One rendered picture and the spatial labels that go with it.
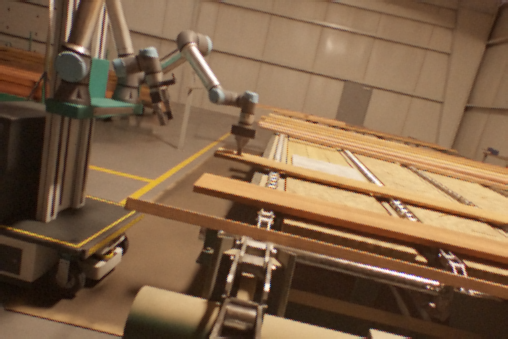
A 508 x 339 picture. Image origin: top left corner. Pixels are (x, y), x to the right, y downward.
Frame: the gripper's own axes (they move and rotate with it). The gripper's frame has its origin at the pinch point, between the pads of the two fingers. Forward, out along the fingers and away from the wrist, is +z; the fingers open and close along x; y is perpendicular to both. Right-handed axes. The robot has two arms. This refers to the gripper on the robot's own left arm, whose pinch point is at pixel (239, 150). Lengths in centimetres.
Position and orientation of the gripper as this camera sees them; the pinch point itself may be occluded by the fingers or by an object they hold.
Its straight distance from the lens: 210.2
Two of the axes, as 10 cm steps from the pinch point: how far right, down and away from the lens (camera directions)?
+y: -0.6, 2.1, -9.8
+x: 9.7, 2.3, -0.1
